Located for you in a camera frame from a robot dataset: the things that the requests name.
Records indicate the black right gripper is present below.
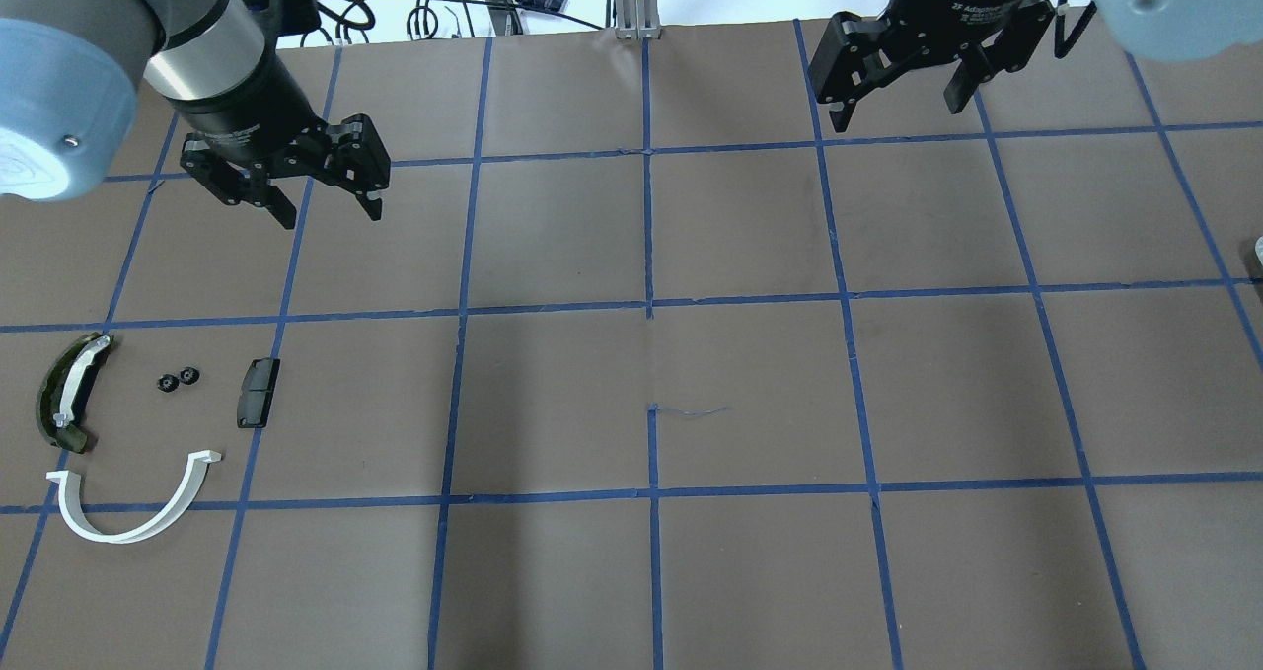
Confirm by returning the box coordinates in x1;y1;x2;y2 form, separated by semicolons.
808;0;1055;134

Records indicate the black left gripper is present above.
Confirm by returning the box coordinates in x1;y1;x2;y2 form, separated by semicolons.
171;53;392;230

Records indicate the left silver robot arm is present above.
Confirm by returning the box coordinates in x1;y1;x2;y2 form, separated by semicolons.
1;0;392;229

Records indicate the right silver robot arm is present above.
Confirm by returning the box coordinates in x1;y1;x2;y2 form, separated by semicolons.
808;0;1260;133

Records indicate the black brake pad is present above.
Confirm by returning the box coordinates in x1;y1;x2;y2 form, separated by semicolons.
235;358;280;430

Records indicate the dark curved brake shoe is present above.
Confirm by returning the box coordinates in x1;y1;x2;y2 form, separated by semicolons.
37;332;114;454

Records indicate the white curved plastic clamp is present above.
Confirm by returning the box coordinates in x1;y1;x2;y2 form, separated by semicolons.
45;449;224;545

